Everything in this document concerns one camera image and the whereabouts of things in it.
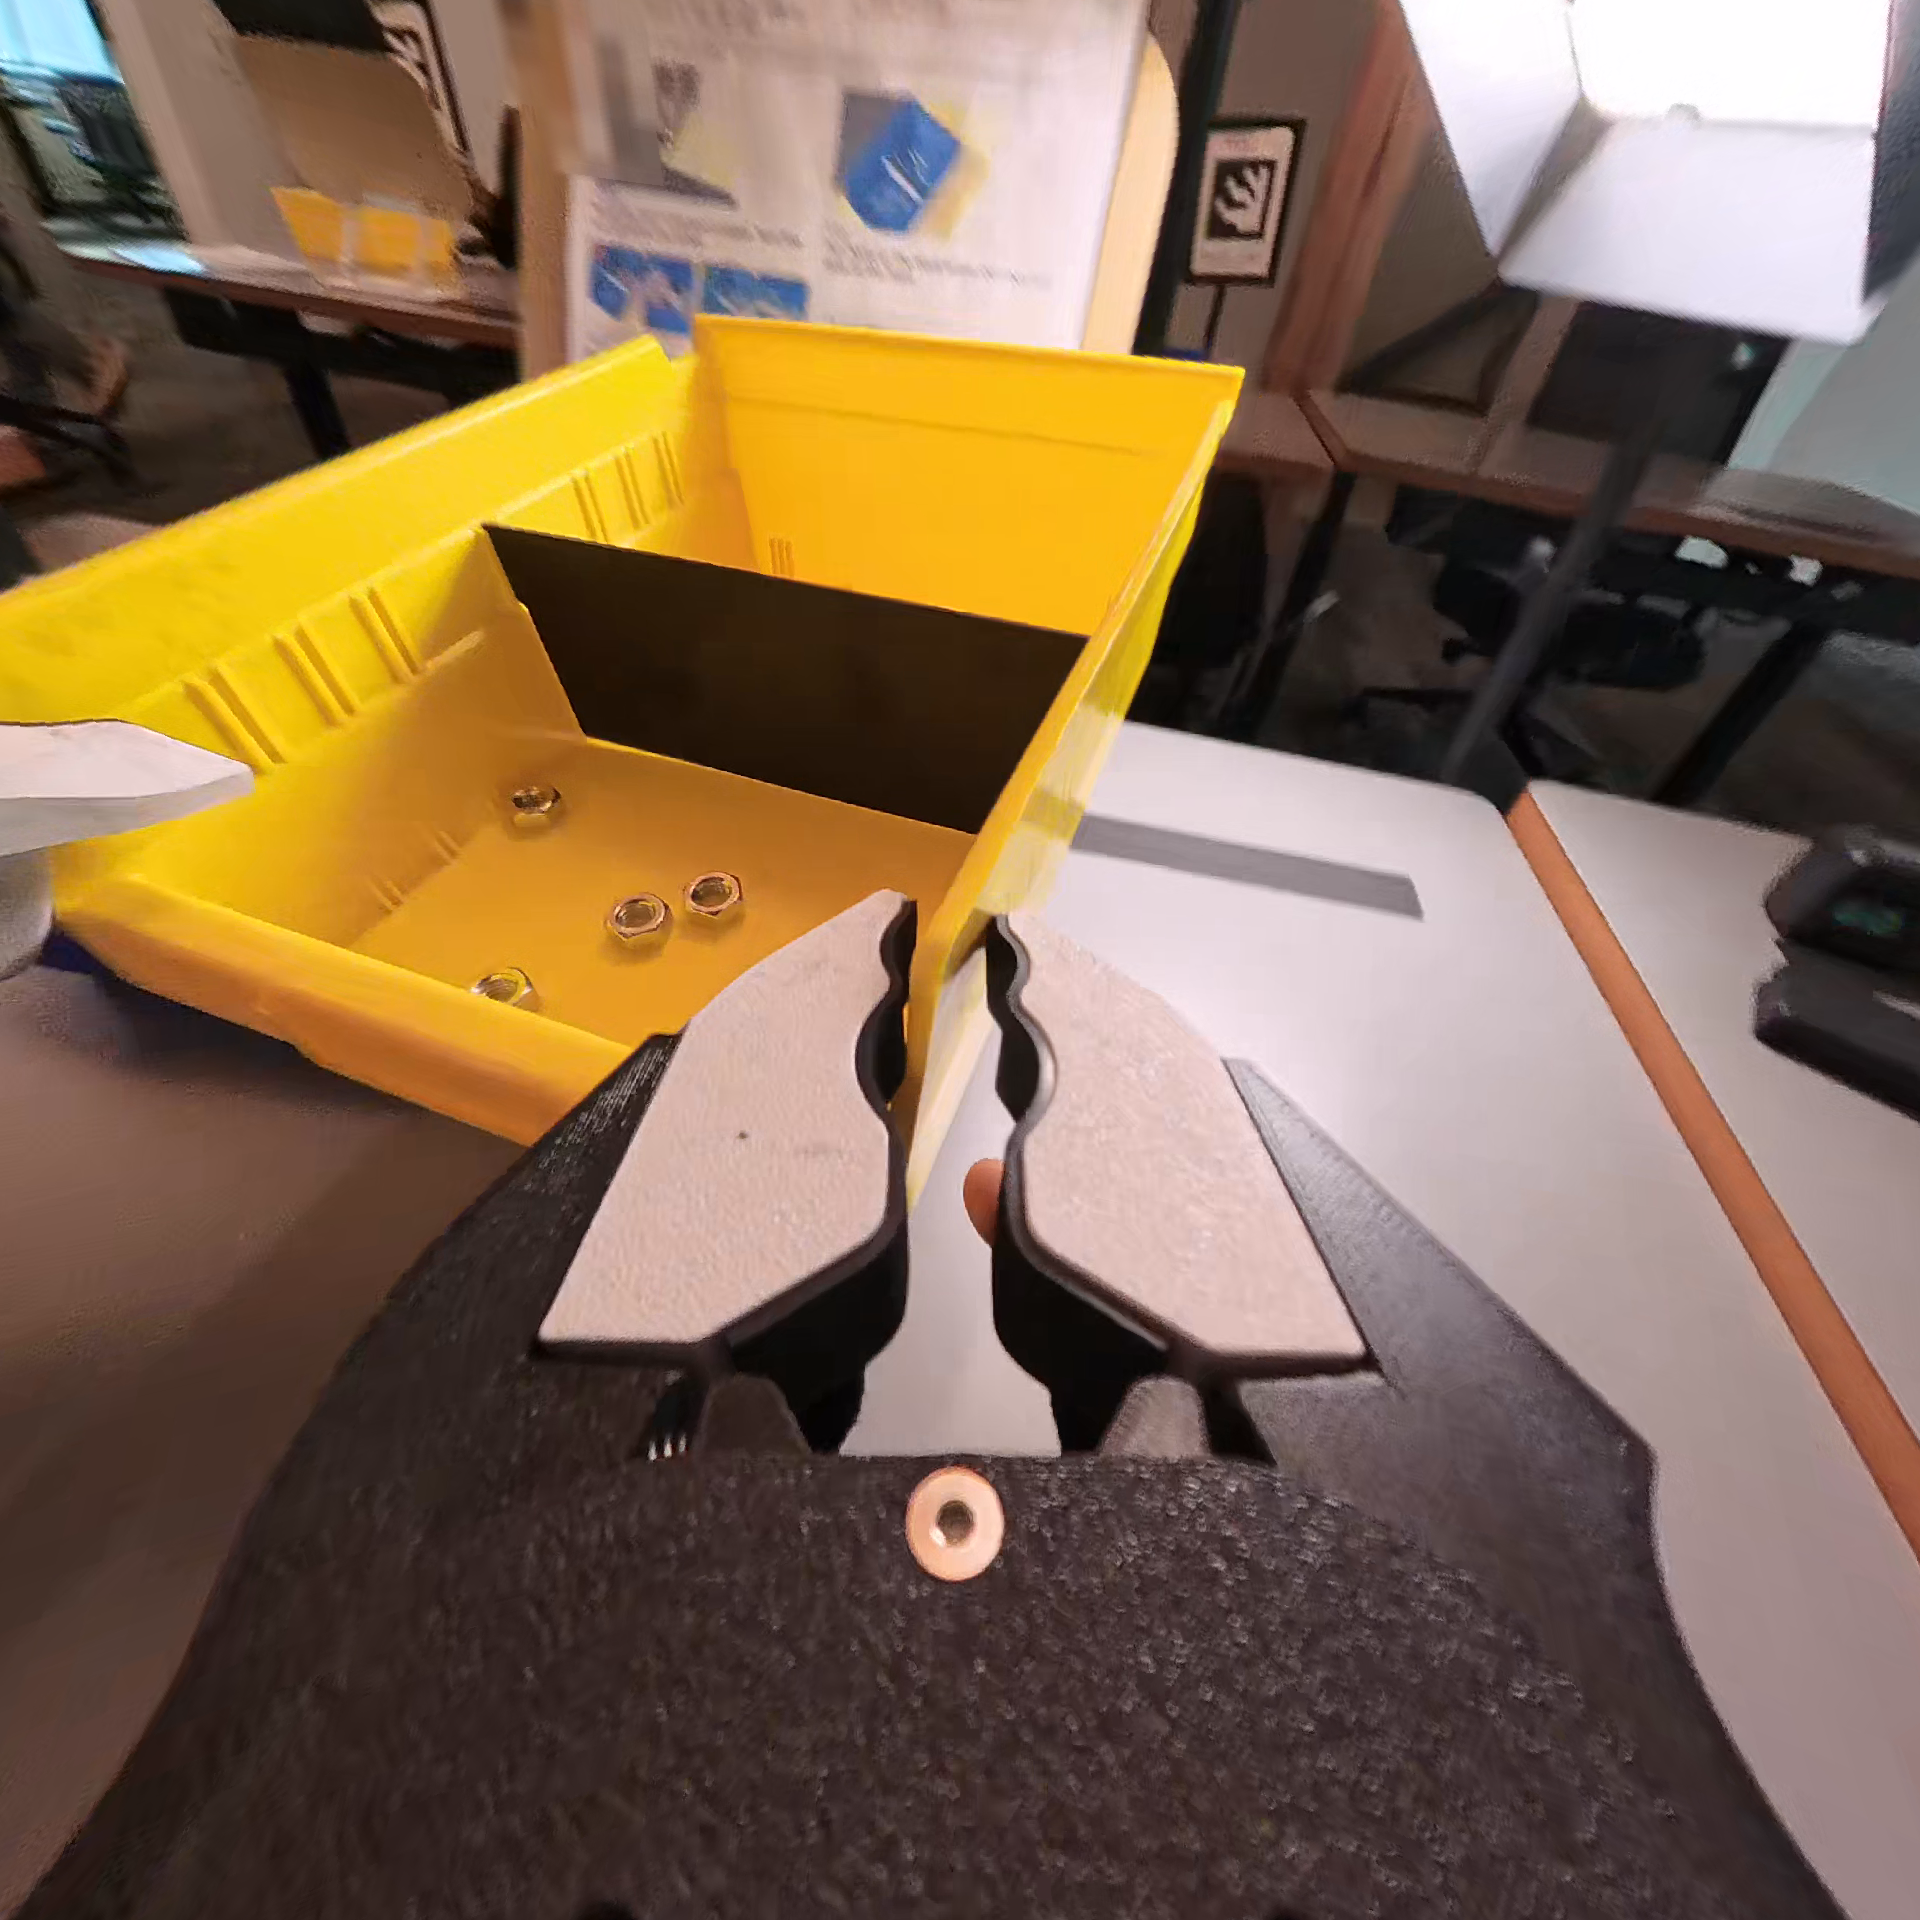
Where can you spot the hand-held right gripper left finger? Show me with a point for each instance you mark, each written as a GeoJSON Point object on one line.
{"type": "Point", "coordinates": [734, 1184]}

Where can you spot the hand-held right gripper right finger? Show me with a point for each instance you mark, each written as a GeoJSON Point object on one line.
{"type": "Point", "coordinates": [1171, 1200]}

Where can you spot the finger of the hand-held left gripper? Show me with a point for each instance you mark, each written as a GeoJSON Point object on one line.
{"type": "Point", "coordinates": [22, 914]}
{"type": "Point", "coordinates": [106, 779]}

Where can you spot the yellow plastic storage bin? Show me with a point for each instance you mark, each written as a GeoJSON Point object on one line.
{"type": "Point", "coordinates": [900, 451]}

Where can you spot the person's right hand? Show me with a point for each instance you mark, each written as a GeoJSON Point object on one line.
{"type": "Point", "coordinates": [981, 1200]}

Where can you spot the dark olive bin divider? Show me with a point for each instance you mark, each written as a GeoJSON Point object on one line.
{"type": "Point", "coordinates": [780, 674]}

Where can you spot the wooden-topped work desk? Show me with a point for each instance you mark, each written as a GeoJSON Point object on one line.
{"type": "Point", "coordinates": [374, 307]}

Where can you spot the grey desk with wood edge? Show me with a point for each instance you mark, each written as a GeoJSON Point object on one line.
{"type": "Point", "coordinates": [1724, 973]}

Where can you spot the small yellow bin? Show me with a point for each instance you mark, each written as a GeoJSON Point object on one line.
{"type": "Point", "coordinates": [388, 241]}

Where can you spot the black rectangular block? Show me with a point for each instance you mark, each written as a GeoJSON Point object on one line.
{"type": "Point", "coordinates": [1844, 1036]}

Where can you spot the beige rounded board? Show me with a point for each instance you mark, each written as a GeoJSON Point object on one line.
{"type": "Point", "coordinates": [345, 119]}

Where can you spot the dark light stand pole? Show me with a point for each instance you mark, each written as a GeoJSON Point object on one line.
{"type": "Point", "coordinates": [1558, 570]}

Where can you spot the grey box device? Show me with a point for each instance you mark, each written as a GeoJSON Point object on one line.
{"type": "Point", "coordinates": [1852, 900]}

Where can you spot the black light flag panel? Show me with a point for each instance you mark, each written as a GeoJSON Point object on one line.
{"type": "Point", "coordinates": [293, 13]}

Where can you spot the wooden-edged office desk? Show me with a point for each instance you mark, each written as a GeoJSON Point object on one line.
{"type": "Point", "coordinates": [1499, 457]}

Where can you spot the printed instruction sheet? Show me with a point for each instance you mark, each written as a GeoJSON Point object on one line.
{"type": "Point", "coordinates": [900, 293]}

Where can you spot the wooden-edged white board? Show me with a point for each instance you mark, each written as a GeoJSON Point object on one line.
{"type": "Point", "coordinates": [1140, 224]}

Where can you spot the small marker sign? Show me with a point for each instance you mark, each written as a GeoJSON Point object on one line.
{"type": "Point", "coordinates": [1242, 202]}

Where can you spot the white studio light panel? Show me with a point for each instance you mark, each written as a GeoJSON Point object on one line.
{"type": "Point", "coordinates": [1651, 224]}

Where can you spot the wall marker frame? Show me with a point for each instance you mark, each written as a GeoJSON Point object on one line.
{"type": "Point", "coordinates": [427, 67]}

